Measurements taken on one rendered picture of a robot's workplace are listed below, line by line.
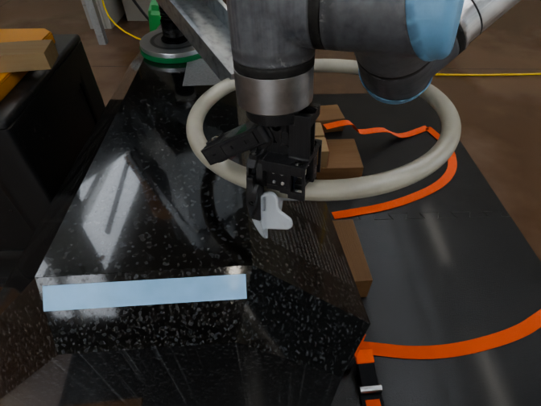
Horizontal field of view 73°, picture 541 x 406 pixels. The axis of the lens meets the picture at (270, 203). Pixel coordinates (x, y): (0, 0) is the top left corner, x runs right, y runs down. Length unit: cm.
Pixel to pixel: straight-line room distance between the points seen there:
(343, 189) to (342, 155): 140
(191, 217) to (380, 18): 44
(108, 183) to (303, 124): 44
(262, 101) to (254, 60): 4
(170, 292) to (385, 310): 104
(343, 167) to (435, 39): 151
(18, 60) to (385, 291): 144
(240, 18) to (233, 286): 37
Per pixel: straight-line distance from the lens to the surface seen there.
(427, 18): 34
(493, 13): 51
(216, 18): 106
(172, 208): 67
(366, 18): 35
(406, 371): 141
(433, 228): 181
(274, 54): 38
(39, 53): 130
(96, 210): 71
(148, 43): 124
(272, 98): 40
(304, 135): 44
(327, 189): 50
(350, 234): 151
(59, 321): 66
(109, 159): 82
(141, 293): 60
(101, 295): 62
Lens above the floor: 128
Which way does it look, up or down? 46 degrees down
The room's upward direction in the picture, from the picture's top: straight up
